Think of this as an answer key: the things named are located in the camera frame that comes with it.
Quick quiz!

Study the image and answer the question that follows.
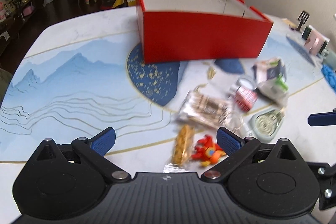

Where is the small red white tube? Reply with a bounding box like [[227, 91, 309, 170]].
[[230, 85, 258, 112]]

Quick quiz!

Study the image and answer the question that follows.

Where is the red cardboard box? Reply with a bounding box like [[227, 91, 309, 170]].
[[136, 0, 273, 63]]

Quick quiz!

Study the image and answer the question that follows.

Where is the white tissue pack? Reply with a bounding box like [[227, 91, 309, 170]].
[[252, 57, 289, 107]]

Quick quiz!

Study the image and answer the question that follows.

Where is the black phone stand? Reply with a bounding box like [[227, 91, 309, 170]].
[[295, 11, 310, 31]]

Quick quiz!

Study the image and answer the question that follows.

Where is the blue rubber glove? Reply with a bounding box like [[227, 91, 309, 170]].
[[321, 65, 336, 92]]

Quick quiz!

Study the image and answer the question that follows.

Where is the pale green mug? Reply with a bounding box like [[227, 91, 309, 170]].
[[322, 49, 336, 71]]

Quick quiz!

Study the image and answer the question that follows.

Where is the pale green tape measure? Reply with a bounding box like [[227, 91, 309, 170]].
[[249, 109, 285, 143]]

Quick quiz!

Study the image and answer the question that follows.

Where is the small round tin lid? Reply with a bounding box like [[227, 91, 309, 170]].
[[236, 75, 257, 91]]

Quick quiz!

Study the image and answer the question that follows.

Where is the pink mug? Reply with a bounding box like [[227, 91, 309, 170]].
[[304, 30, 329, 56]]

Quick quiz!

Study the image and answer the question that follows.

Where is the cotton swab bag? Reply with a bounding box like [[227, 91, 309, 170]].
[[177, 91, 233, 128]]

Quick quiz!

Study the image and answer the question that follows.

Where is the red orange toy figure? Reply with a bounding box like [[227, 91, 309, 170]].
[[191, 135, 227, 167]]

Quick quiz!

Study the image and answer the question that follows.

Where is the small yellow biscuit packet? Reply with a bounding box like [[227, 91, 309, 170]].
[[171, 124, 195, 168]]

